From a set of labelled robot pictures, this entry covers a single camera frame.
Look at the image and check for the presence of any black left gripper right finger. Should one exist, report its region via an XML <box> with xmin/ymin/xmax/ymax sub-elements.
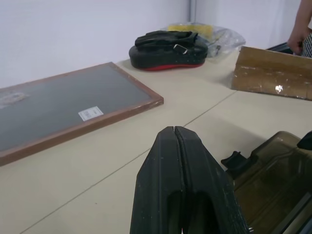
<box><xmin>174</xmin><ymin>125</ymin><xmax>250</xmax><ymax>234</ymax></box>

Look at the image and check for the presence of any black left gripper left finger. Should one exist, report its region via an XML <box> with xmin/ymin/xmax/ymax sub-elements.
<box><xmin>129</xmin><ymin>126</ymin><xmax>184</xmax><ymax>234</ymax></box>

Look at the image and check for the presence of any smoky transparent bit case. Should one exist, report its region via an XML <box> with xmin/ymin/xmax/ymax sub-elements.
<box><xmin>220</xmin><ymin>131</ymin><xmax>312</xmax><ymax>234</ymax></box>

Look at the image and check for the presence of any black object on case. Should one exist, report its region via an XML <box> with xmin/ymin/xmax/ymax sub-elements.
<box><xmin>295</xmin><ymin>130</ymin><xmax>312</xmax><ymax>151</ymax></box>

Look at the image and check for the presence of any wood-framed grey board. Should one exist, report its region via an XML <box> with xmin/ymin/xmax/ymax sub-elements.
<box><xmin>0</xmin><ymin>61</ymin><xmax>164</xmax><ymax>167</ymax></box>

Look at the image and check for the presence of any brown cardboard piece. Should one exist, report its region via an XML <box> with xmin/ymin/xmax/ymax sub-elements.
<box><xmin>231</xmin><ymin>45</ymin><xmax>312</xmax><ymax>101</ymax></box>

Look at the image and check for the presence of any black red boxing pad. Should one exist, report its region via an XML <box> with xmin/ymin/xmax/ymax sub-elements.
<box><xmin>128</xmin><ymin>31</ymin><xmax>210</xmax><ymax>73</ymax></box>

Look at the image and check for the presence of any clear plastic bag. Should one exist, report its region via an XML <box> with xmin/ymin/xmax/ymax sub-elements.
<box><xmin>207</xmin><ymin>25</ymin><xmax>246</xmax><ymax>59</ymax></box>

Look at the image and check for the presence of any yellow sponge block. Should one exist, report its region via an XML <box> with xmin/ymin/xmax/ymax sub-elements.
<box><xmin>167</xmin><ymin>23</ymin><xmax>214</xmax><ymax>39</ymax></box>

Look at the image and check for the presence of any person in patterned clothes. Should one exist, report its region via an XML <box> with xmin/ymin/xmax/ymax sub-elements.
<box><xmin>287</xmin><ymin>0</ymin><xmax>312</xmax><ymax>59</ymax></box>

